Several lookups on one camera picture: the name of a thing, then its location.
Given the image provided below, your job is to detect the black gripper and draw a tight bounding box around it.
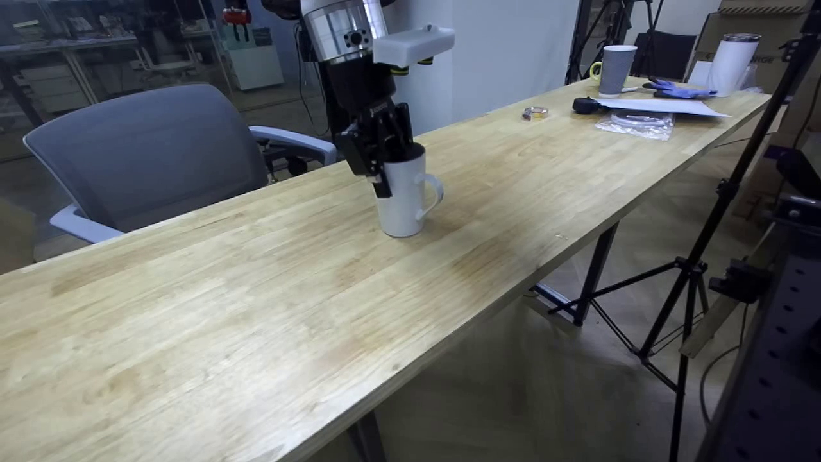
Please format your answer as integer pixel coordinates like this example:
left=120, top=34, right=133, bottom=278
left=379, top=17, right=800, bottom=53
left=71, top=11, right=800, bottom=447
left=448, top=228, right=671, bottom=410
left=315, top=52, right=419, bottom=199

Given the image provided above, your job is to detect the white ceramic mug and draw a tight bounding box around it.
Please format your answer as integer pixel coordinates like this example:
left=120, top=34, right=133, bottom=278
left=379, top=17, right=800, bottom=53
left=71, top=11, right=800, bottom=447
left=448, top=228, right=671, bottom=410
left=371, top=142, right=446, bottom=242

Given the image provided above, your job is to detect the white background cabinet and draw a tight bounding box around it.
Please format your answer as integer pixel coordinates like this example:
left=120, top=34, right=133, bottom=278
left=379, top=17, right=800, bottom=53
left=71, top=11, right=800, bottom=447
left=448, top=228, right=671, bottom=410
left=222, top=40, right=286, bottom=94

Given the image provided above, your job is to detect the small red background object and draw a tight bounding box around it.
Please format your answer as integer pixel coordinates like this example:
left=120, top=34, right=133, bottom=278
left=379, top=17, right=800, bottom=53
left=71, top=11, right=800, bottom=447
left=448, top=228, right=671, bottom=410
left=218, top=4, right=252, bottom=29

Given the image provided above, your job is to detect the small black object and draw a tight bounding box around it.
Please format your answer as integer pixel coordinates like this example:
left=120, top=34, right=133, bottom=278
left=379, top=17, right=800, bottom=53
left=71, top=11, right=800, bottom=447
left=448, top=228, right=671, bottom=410
left=569, top=94, right=606, bottom=119

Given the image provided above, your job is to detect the black background stand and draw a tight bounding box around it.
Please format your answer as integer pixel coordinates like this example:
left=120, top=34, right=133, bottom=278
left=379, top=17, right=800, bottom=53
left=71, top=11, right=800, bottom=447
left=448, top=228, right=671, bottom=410
left=565, top=0, right=671, bottom=86

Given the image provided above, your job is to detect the grey mesh office chair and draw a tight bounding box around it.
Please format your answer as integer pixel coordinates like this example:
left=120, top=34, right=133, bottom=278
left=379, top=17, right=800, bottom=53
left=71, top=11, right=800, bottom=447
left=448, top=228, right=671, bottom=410
left=21, top=79, right=342, bottom=246

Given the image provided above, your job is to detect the black table leg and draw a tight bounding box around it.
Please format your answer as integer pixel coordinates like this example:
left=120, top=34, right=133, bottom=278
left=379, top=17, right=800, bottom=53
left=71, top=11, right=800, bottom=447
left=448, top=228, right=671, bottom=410
left=343, top=409, right=389, bottom=462
left=569, top=219, right=620, bottom=328

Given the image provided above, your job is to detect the clear plastic bag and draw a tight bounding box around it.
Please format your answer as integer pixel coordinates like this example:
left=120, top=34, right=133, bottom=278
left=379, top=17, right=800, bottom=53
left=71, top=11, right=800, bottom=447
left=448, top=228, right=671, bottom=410
left=596, top=111, right=676, bottom=142

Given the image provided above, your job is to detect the white paper sheet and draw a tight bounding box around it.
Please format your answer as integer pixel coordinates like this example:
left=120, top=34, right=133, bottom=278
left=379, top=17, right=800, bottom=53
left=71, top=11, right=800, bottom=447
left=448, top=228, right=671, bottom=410
left=592, top=89, right=728, bottom=121

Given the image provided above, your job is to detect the black chair back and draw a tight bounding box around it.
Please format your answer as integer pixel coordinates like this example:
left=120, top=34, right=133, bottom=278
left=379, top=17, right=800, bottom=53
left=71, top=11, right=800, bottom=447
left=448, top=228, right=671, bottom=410
left=629, top=29, right=697, bottom=85

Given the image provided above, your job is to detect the blue cloth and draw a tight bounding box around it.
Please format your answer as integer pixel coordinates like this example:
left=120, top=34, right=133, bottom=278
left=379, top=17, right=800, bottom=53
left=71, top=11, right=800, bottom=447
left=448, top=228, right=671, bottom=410
left=643, top=74, right=719, bottom=102

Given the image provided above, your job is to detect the background office desk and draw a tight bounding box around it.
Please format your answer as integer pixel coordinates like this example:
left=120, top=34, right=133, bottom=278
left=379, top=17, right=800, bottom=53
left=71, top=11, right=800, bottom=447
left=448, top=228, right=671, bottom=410
left=0, top=29, right=139, bottom=130

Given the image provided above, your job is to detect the black clamp with tan strip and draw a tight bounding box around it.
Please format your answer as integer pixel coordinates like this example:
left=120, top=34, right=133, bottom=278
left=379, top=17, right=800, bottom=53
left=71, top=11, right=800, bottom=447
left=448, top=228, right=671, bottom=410
left=679, top=255, right=774, bottom=359

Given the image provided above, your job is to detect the tan cardboard box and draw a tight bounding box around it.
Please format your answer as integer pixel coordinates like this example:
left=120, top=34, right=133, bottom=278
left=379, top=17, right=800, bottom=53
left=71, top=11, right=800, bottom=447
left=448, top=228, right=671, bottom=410
left=693, top=0, right=821, bottom=149

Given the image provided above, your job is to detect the black perforated breadboard table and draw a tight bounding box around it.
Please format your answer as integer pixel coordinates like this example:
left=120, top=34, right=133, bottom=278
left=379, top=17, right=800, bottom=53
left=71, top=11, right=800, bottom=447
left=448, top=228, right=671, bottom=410
left=694, top=143, right=821, bottom=462

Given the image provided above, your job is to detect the grey cup yellow handle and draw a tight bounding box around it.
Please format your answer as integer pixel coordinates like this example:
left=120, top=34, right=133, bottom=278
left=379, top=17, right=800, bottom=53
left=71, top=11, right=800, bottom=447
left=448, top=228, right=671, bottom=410
left=587, top=43, right=642, bottom=97

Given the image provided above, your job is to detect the black camera tripod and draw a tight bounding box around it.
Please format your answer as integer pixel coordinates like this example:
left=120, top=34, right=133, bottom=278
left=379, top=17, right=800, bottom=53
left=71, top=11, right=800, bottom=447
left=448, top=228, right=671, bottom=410
left=530, top=0, right=821, bottom=462

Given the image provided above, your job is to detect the thin black floor cable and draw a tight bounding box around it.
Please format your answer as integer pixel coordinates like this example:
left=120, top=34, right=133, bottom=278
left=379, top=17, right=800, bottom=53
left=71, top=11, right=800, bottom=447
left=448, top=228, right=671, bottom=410
left=694, top=298, right=757, bottom=430

